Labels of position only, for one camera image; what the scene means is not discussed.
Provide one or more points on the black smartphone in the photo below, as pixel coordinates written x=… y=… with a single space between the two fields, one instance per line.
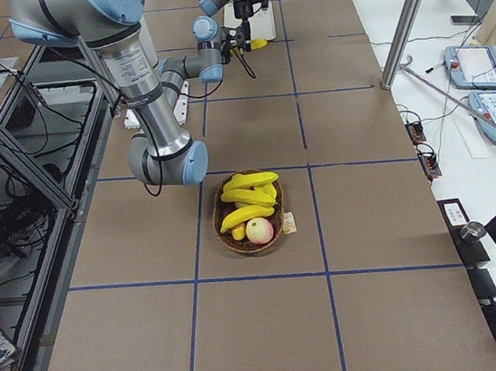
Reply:
x=466 y=20

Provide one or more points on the green tipped reacher grabber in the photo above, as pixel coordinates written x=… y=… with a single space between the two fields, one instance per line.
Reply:
x=405 y=67

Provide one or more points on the far teach pendant tablet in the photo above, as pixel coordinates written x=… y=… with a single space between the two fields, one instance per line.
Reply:
x=471 y=67

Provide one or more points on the orange relay module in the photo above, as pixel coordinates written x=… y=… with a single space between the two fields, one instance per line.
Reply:
x=415 y=131
x=430 y=166

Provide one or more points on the aluminium frame post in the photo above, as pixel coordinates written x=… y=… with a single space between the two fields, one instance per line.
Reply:
x=402 y=31

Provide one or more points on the brown wicker basket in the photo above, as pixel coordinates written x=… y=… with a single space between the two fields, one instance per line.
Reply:
x=221 y=209

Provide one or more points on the white bear print tray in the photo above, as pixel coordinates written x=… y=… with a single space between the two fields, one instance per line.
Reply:
x=262 y=24

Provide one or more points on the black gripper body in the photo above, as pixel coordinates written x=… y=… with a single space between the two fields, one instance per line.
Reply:
x=244 y=7
x=233 y=37

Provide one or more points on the paper basket tag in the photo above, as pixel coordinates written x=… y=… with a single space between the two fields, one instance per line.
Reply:
x=289 y=223

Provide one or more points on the pink white plastic apple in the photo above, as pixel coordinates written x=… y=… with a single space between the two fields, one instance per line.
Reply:
x=259 y=231

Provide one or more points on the yellow plastic banana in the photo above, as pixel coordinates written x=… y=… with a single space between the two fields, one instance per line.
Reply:
x=257 y=44
x=245 y=181
x=245 y=214
x=253 y=197

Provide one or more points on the wrist black camera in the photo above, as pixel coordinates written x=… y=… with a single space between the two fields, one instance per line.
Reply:
x=262 y=4

